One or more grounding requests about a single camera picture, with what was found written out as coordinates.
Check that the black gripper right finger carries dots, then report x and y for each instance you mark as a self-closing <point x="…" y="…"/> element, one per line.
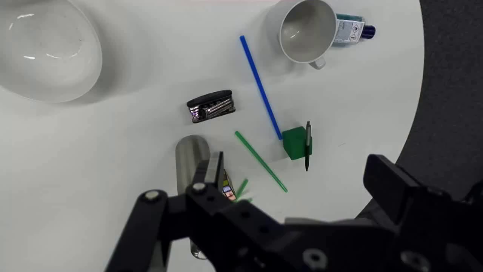
<point x="397" y="191"/>

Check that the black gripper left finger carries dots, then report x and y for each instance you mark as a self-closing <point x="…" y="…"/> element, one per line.
<point x="151" y="228"/>

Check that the green cube block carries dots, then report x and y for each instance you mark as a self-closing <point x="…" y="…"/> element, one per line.
<point x="295" y="145"/>

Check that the white ceramic cup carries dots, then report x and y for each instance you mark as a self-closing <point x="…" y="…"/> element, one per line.
<point x="307" y="31"/>

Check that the stainless steel bottle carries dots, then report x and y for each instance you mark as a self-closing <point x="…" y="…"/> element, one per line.
<point x="191" y="157"/>

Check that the multicoloured puzzle cube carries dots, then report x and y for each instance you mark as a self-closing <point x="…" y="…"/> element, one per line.
<point x="228" y="191"/>

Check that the green plastic stick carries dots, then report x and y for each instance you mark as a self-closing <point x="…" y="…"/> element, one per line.
<point x="242" y="188"/>
<point x="262" y="163"/>

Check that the black folding multi-tool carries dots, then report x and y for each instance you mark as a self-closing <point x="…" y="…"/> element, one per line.
<point x="212" y="107"/>

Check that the teal mouthwash bottle blue cap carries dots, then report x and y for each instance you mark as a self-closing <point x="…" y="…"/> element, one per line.
<point x="349" y="31"/>

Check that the blue plastic stick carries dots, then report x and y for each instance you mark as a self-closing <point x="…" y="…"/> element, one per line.
<point x="260" y="86"/>

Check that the white ceramic bowl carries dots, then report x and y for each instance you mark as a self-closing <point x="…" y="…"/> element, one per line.
<point x="46" y="51"/>

